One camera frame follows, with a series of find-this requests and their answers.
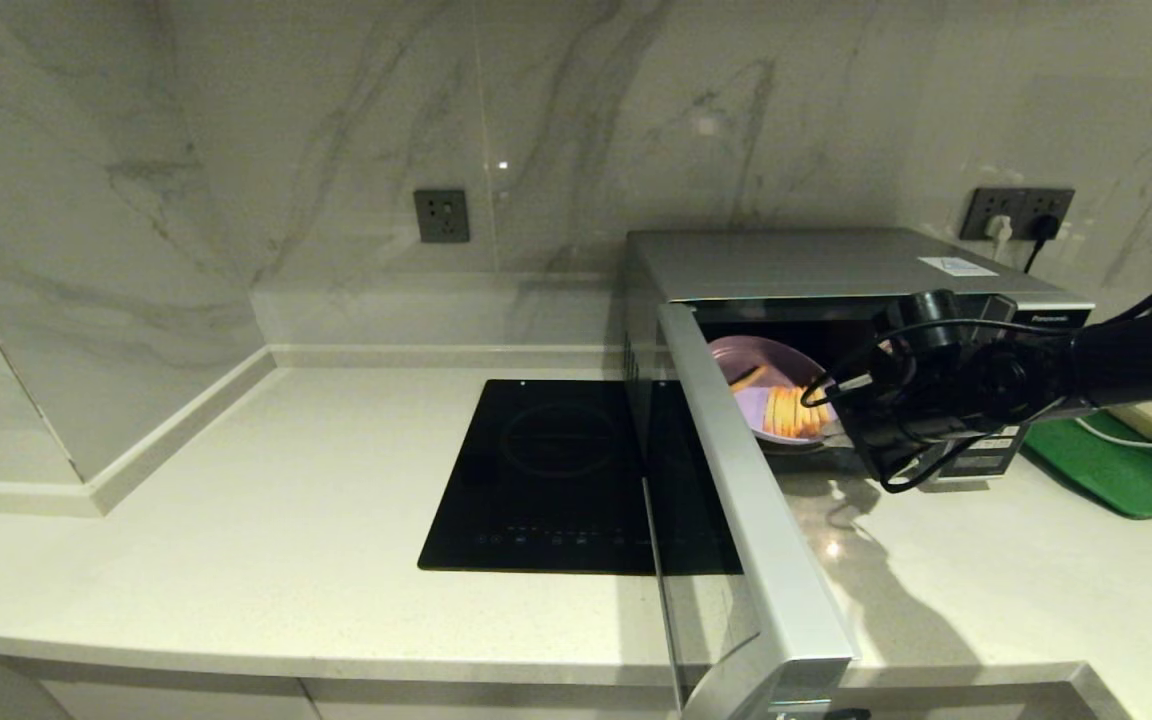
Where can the white power plug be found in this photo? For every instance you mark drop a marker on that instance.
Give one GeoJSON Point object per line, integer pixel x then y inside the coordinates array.
{"type": "Point", "coordinates": [998, 229]}

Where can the black glass microwave door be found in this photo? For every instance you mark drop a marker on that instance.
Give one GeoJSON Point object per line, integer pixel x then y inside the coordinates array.
{"type": "Point", "coordinates": [766, 540]}

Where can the black power plug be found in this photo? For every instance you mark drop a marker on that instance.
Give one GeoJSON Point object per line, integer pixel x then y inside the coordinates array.
{"type": "Point", "coordinates": [1042, 227]}

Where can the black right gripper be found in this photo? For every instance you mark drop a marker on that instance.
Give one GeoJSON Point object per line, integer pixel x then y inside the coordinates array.
{"type": "Point", "coordinates": [911, 410]}

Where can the white paper sheet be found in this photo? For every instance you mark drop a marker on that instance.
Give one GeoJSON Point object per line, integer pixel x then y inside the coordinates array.
{"type": "Point", "coordinates": [956, 266]}

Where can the purple plate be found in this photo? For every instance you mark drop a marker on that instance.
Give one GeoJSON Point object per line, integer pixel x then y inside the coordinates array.
{"type": "Point", "coordinates": [756, 355]}

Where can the long french fry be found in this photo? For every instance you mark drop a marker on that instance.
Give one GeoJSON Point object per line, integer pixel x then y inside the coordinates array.
{"type": "Point", "coordinates": [748, 378]}

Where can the grey double wall socket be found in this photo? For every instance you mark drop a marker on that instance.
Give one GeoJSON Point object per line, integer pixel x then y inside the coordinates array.
{"type": "Point", "coordinates": [1016, 202]}

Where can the grey single wall socket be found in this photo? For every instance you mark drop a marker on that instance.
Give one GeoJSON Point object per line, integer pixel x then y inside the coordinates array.
{"type": "Point", "coordinates": [441, 215]}

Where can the green tray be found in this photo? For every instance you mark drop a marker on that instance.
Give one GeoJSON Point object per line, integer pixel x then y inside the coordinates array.
{"type": "Point", "coordinates": [1106, 475]}

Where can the silver microwave oven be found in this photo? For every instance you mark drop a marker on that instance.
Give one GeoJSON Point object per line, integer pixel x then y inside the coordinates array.
{"type": "Point", "coordinates": [796, 265]}

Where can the black induction cooktop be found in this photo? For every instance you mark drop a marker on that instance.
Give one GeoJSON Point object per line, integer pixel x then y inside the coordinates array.
{"type": "Point", "coordinates": [536, 480]}

